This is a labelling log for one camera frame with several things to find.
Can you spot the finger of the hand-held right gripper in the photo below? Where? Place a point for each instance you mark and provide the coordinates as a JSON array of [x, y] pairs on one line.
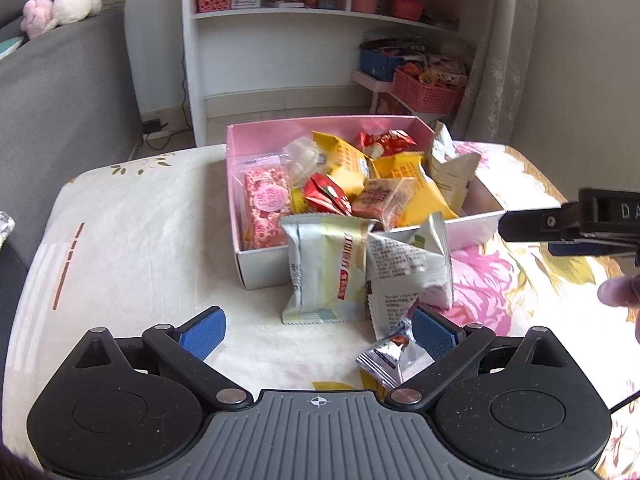
[[537, 225], [575, 248]]

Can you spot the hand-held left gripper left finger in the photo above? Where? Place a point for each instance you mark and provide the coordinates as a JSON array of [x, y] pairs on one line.
[[205, 331]]

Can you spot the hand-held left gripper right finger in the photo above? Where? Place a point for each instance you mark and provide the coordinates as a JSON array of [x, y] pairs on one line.
[[434, 332]]

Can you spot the small silver blue snack packet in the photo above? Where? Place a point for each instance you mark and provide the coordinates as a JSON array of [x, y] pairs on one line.
[[390, 360]]

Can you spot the white text-printed snack packet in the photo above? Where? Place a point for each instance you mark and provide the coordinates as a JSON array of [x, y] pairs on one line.
[[410, 270]]

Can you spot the white pecan snack packet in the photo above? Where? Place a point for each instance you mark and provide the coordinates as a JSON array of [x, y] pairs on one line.
[[450, 170]]

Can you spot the yellow snack packet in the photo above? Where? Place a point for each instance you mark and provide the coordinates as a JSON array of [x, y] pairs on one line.
[[340, 162], [296, 202], [427, 202]]

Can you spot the silver yellow-label snack packet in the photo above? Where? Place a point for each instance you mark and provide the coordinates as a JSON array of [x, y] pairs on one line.
[[325, 270]]

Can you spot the clear packet red snack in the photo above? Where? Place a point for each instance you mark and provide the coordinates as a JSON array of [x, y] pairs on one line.
[[385, 202]]

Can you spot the pink rice crisp packet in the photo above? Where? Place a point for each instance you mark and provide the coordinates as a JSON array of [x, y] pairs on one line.
[[265, 205]]

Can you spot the pink cardboard box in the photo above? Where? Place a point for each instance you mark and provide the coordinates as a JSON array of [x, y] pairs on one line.
[[240, 150]]

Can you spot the clear rice cake packet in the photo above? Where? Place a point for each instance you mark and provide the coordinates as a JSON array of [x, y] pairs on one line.
[[302, 157]]

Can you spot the person's right hand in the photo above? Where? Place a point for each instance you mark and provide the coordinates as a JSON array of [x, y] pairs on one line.
[[620, 292]]

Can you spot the large pink basket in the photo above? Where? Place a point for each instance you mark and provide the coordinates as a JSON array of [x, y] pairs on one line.
[[427, 92]]

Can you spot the beige curtain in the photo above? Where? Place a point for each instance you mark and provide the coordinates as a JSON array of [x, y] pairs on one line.
[[505, 45]]

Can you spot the patterned storage box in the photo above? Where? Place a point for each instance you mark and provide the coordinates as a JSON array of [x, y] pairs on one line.
[[387, 105]]

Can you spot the blue storage box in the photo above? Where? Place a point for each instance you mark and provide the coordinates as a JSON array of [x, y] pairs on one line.
[[382, 63]]

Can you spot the clear plastic object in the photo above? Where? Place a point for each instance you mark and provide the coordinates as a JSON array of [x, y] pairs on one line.
[[5, 227]]

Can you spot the red basket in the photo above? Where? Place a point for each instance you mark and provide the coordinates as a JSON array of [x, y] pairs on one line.
[[406, 8]]

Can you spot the grey sofa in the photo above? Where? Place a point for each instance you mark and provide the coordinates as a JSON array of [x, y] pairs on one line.
[[65, 110]]

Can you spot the white shelf unit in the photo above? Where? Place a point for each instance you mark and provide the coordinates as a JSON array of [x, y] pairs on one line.
[[275, 55]]

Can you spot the white small box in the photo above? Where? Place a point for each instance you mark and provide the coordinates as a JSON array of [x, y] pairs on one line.
[[246, 0]]

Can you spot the teal cushion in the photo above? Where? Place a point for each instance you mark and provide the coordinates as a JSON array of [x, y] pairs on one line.
[[10, 46]]

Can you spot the pink white plush toy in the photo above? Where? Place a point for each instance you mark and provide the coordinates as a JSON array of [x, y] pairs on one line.
[[60, 7]]

